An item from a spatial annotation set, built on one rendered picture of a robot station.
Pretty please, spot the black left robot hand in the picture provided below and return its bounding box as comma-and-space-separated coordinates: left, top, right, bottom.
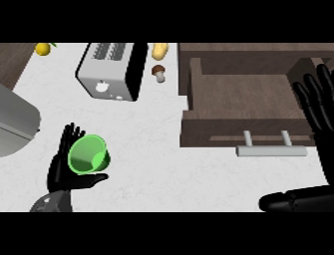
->
47, 122, 112, 194

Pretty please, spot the green cup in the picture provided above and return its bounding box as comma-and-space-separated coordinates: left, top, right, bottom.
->
67, 133, 113, 176

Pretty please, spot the open wooden drawer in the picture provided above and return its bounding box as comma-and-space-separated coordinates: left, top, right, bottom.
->
178, 57, 334, 148

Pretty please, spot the grey metal appliance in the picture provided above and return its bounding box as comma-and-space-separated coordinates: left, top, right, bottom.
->
0, 68, 44, 158

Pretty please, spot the silver toaster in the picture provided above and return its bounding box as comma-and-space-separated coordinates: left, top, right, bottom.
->
76, 42, 152, 103

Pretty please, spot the wooden cabinet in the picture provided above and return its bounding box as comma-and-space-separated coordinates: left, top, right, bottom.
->
177, 42, 334, 98

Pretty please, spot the brown wooden board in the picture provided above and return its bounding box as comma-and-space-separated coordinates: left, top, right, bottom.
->
0, 42, 39, 92

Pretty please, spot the brown mushroom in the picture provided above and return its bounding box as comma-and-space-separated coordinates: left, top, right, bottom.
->
152, 64, 168, 84

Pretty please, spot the yellow lemon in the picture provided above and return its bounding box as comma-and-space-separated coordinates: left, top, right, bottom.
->
35, 42, 60, 57

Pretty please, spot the grey drawer handle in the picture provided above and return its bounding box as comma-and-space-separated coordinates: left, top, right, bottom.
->
236, 129, 310, 157

